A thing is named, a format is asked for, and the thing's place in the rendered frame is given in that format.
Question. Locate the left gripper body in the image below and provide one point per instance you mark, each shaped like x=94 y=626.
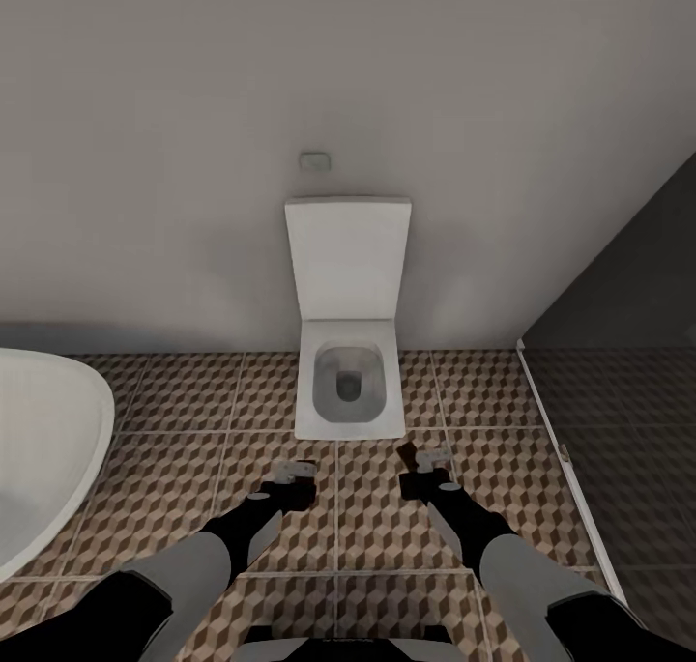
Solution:
x=295 y=494

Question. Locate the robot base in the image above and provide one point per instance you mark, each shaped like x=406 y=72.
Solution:
x=436 y=647

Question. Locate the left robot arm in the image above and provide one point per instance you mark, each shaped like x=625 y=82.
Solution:
x=146 y=610

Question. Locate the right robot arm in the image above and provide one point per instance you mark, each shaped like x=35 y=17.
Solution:
x=554 y=614

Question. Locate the toilet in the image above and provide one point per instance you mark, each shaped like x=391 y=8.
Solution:
x=348 y=254

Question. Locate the door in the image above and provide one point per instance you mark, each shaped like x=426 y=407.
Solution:
x=614 y=364

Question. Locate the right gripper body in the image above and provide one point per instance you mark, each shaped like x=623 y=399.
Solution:
x=411 y=484

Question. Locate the shower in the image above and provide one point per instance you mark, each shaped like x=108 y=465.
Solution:
x=602 y=556

